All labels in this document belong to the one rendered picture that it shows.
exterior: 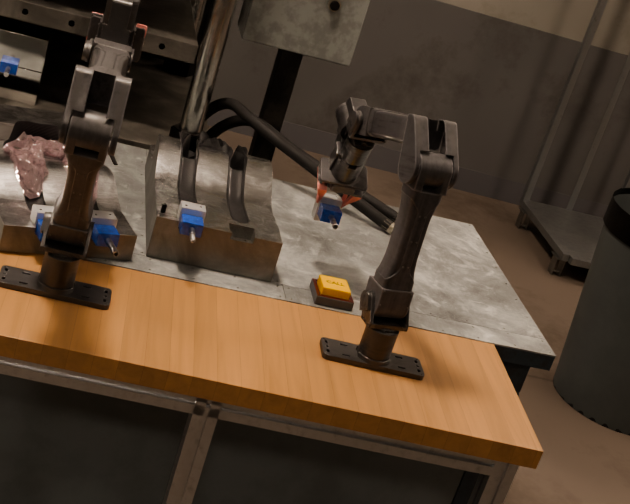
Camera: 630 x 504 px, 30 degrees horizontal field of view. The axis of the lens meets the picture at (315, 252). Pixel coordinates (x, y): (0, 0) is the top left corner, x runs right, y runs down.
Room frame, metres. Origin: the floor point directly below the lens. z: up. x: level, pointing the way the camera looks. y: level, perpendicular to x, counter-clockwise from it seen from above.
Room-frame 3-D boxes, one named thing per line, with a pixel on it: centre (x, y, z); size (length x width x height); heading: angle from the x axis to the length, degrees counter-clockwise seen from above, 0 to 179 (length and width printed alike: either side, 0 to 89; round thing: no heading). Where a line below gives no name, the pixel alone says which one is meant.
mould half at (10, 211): (2.24, 0.58, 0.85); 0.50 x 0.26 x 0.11; 32
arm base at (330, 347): (2.00, -0.16, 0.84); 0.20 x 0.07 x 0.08; 102
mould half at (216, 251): (2.41, 0.26, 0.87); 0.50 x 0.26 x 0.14; 15
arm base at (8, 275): (1.88, 0.42, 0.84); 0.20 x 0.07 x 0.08; 102
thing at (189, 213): (2.13, 0.25, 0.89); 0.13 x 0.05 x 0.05; 15
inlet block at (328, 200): (2.33, -0.01, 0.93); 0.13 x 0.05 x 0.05; 15
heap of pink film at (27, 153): (2.24, 0.57, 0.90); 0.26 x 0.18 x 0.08; 32
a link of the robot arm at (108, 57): (1.89, 0.43, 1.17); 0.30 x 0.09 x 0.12; 12
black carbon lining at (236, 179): (2.39, 0.26, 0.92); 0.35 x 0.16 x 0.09; 15
